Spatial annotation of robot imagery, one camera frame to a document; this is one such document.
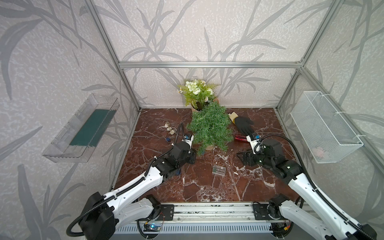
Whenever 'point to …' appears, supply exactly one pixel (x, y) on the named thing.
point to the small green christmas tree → (211, 127)
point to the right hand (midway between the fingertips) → (241, 151)
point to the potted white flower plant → (197, 93)
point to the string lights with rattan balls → (172, 130)
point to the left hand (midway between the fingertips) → (195, 150)
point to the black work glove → (244, 125)
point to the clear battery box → (219, 170)
